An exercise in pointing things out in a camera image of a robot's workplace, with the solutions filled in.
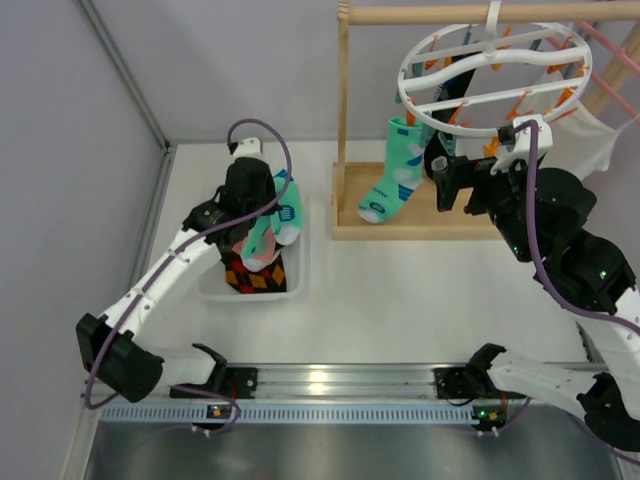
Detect mint green sock blue stripes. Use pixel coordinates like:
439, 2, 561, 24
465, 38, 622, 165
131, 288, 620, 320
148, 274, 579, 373
245, 179, 305, 250

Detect white round clip hanger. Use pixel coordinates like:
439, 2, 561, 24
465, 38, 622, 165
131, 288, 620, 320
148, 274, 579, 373
396, 23, 593, 138

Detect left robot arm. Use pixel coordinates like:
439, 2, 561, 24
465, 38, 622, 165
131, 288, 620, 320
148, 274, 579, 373
76, 153, 276, 402

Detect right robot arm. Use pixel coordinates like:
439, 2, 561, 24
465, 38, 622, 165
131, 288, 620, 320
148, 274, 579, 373
432, 157, 639, 452

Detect wooden hanger rack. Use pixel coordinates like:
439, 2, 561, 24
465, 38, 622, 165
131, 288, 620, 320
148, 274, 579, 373
331, 1, 639, 241

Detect pink plastic hanger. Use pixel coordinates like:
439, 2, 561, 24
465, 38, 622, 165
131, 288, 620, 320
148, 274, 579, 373
571, 21, 639, 124

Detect argyle red orange black sock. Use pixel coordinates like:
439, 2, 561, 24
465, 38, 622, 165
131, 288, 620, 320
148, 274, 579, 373
222, 253, 288, 295

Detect white cloth bag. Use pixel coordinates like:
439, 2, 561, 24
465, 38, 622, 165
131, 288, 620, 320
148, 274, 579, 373
540, 101, 632, 180

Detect white plastic basket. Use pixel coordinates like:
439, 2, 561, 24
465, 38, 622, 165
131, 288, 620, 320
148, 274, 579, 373
197, 172, 309, 303

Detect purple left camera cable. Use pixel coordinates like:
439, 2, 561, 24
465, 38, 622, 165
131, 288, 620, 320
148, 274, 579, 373
82, 117, 294, 419

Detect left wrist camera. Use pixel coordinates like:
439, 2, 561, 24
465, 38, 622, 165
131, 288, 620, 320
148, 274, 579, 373
227, 137, 264, 160

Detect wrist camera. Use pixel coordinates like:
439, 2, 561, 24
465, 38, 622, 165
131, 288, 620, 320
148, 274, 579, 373
227, 137, 264, 160
490, 114, 553, 175

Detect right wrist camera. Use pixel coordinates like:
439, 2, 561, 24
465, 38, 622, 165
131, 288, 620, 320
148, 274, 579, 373
490, 114, 553, 175

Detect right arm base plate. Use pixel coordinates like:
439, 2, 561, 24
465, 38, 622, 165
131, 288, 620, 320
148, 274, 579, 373
433, 366, 502, 403

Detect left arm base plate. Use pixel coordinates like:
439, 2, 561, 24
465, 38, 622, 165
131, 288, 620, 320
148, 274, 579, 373
169, 365, 259, 400

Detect aluminium mounting rail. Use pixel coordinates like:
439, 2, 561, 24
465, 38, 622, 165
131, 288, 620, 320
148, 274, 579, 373
82, 363, 601, 401

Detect slotted white cable duct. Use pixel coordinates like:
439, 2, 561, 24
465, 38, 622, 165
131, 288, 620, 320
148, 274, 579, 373
100, 402, 504, 426

